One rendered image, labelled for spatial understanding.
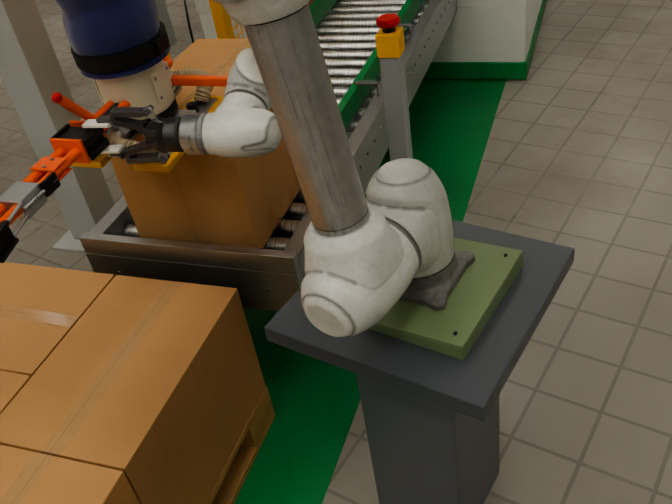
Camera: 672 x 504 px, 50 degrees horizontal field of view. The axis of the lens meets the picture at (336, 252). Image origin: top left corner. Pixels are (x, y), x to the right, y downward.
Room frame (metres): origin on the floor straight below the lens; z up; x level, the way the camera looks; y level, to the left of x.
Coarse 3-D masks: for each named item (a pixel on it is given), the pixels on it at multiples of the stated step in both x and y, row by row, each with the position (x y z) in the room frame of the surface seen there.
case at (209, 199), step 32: (192, 64) 2.16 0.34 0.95; (224, 64) 2.12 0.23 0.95; (192, 96) 1.92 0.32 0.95; (192, 160) 1.72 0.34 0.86; (224, 160) 1.68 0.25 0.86; (256, 160) 1.77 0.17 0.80; (288, 160) 1.94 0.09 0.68; (128, 192) 1.83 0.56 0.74; (160, 192) 1.78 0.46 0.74; (192, 192) 1.74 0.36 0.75; (224, 192) 1.69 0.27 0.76; (256, 192) 1.73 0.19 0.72; (288, 192) 1.90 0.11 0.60; (160, 224) 1.80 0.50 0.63; (192, 224) 1.75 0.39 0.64; (224, 224) 1.71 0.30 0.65; (256, 224) 1.69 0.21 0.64
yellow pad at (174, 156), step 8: (216, 96) 1.82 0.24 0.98; (192, 104) 1.74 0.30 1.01; (200, 104) 1.78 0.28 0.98; (208, 104) 1.78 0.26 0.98; (216, 104) 1.78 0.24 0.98; (200, 112) 1.74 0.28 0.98; (208, 112) 1.74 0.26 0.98; (168, 152) 1.56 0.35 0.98; (176, 152) 1.56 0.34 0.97; (184, 152) 1.58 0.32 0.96; (168, 160) 1.53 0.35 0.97; (176, 160) 1.55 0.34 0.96; (136, 168) 1.55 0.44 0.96; (144, 168) 1.54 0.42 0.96; (152, 168) 1.53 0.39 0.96; (160, 168) 1.52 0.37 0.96; (168, 168) 1.51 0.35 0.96
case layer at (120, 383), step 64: (0, 320) 1.59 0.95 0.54; (64, 320) 1.54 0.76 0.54; (128, 320) 1.49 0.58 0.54; (192, 320) 1.44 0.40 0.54; (0, 384) 1.33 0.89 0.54; (64, 384) 1.29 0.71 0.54; (128, 384) 1.25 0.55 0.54; (192, 384) 1.27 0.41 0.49; (256, 384) 1.50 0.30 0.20; (0, 448) 1.12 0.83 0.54; (64, 448) 1.09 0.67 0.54; (128, 448) 1.05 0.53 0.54; (192, 448) 1.19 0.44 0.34
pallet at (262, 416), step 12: (264, 396) 1.52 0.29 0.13; (264, 408) 1.50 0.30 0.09; (252, 420) 1.43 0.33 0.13; (264, 420) 1.48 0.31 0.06; (252, 432) 1.42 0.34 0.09; (264, 432) 1.47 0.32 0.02; (240, 444) 1.35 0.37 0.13; (252, 444) 1.42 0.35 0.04; (240, 456) 1.39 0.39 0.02; (252, 456) 1.39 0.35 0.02; (228, 468) 1.28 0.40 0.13; (240, 468) 1.35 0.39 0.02; (228, 480) 1.32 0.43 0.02; (240, 480) 1.31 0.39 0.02; (216, 492) 1.20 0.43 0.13; (228, 492) 1.27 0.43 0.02
